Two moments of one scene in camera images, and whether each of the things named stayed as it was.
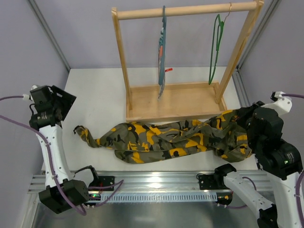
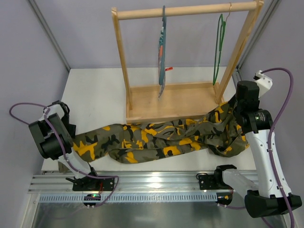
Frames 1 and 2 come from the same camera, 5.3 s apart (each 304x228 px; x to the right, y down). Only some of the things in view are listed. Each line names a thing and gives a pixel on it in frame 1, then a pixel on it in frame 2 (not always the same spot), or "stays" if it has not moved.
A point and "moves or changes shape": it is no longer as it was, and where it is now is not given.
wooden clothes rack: x=185 y=100 stays
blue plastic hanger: x=162 y=69 stays
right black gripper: x=243 y=115 → x=236 y=110
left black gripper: x=61 y=102 → x=70 y=128
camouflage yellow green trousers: x=137 y=141 moves or changes shape
